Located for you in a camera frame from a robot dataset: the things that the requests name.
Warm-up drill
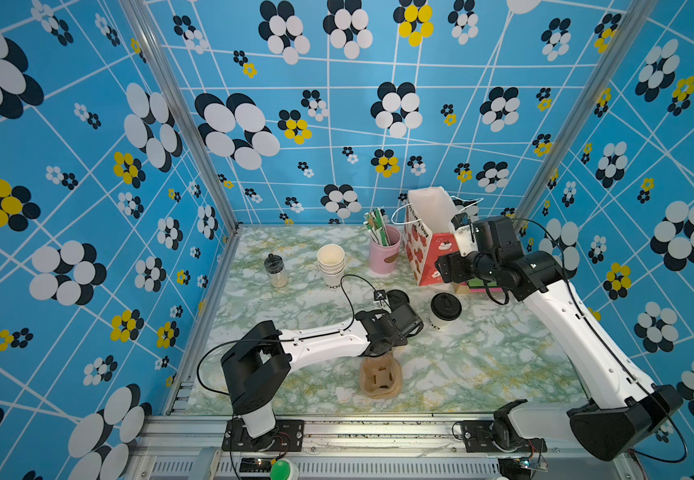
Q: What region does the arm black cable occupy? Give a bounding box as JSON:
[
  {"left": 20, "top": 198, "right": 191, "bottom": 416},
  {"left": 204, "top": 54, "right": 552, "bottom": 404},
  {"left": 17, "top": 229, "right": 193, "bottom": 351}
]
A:
[
  {"left": 195, "top": 274, "right": 384, "bottom": 397},
  {"left": 484, "top": 217, "right": 689, "bottom": 464}
]

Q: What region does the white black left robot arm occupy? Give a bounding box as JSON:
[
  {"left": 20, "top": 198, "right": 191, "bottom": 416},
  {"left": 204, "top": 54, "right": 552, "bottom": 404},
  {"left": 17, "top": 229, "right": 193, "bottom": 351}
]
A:
[{"left": 221, "top": 303, "right": 423, "bottom": 439}]

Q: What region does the brown cardboard box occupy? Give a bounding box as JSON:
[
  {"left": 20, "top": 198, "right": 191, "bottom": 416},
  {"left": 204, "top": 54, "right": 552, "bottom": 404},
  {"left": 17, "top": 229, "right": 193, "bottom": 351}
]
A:
[{"left": 453, "top": 283, "right": 473, "bottom": 295}]

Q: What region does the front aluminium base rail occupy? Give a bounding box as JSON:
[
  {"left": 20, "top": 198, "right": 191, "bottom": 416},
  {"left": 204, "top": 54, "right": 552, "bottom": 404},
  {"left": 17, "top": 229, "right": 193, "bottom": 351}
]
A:
[{"left": 124, "top": 414, "right": 646, "bottom": 479}]

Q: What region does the white paper coffee cup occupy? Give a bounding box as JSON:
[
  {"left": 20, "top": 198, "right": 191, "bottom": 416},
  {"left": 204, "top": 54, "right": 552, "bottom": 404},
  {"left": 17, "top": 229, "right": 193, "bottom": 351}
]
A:
[{"left": 430, "top": 314, "right": 458, "bottom": 331}]

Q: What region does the aluminium frame post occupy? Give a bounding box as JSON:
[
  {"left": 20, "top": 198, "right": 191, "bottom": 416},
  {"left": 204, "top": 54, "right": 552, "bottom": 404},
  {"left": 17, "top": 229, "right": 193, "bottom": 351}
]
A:
[
  {"left": 513, "top": 0, "right": 658, "bottom": 230},
  {"left": 120, "top": 0, "right": 239, "bottom": 238}
]

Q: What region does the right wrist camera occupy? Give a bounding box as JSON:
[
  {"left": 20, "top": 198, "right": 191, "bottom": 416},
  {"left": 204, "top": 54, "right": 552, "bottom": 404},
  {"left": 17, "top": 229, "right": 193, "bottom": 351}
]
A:
[{"left": 451, "top": 211, "right": 471, "bottom": 233}]

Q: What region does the green push button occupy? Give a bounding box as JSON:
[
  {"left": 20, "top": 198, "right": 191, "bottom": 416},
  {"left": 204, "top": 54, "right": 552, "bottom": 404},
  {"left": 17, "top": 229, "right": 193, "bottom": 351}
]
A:
[{"left": 269, "top": 459, "right": 300, "bottom": 480}]

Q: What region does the left aluminium frame post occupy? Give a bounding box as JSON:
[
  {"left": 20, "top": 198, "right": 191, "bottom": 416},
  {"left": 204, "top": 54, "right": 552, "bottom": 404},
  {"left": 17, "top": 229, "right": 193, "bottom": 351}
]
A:
[{"left": 120, "top": 0, "right": 239, "bottom": 238}]

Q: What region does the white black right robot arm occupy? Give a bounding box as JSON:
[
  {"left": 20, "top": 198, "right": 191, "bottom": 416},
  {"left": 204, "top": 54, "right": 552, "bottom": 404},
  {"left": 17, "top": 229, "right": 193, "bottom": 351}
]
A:
[{"left": 435, "top": 213, "right": 683, "bottom": 461}]

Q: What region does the clear jar black lid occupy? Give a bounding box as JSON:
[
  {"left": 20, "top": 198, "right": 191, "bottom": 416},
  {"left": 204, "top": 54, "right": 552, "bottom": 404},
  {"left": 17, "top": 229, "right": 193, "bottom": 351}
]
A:
[{"left": 264, "top": 253, "right": 289, "bottom": 288}]

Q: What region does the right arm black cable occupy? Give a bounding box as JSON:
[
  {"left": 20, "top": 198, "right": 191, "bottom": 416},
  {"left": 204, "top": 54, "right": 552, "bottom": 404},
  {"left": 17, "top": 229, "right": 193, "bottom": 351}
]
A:
[{"left": 484, "top": 217, "right": 689, "bottom": 464}]

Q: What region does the pink straw holder cup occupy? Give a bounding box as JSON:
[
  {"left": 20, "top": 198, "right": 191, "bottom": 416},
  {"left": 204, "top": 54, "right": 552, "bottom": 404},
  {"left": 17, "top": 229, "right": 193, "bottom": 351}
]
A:
[{"left": 368, "top": 225, "right": 402, "bottom": 275}]

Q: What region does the black cup lid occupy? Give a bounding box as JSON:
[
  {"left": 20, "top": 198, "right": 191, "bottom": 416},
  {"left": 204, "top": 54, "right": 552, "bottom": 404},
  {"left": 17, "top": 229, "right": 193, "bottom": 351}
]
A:
[{"left": 430, "top": 292, "right": 463, "bottom": 322}]

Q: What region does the brown pulp cup carrier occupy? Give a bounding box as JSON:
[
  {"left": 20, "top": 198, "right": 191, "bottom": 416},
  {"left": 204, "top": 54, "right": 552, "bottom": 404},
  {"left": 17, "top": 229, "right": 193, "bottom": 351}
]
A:
[{"left": 359, "top": 352, "right": 403, "bottom": 400}]

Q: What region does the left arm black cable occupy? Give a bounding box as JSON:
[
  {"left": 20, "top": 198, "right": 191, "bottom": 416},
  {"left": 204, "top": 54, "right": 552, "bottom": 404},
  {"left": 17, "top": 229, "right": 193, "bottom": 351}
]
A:
[{"left": 195, "top": 274, "right": 384, "bottom": 397}]

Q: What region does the red white paper gift bag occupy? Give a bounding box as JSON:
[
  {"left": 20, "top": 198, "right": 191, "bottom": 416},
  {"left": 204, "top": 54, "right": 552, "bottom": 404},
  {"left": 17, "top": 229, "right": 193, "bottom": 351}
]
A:
[{"left": 391, "top": 186, "right": 483, "bottom": 286}]

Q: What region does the right aluminium frame post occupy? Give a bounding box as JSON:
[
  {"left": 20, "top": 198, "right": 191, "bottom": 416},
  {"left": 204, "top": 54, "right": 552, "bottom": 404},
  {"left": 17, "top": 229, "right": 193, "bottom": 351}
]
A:
[{"left": 513, "top": 0, "right": 658, "bottom": 230}]

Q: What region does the stack of white paper cups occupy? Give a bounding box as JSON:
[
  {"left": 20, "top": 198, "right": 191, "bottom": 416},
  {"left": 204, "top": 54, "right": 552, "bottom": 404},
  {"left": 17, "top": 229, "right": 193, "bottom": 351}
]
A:
[{"left": 316, "top": 244, "right": 346, "bottom": 289}]

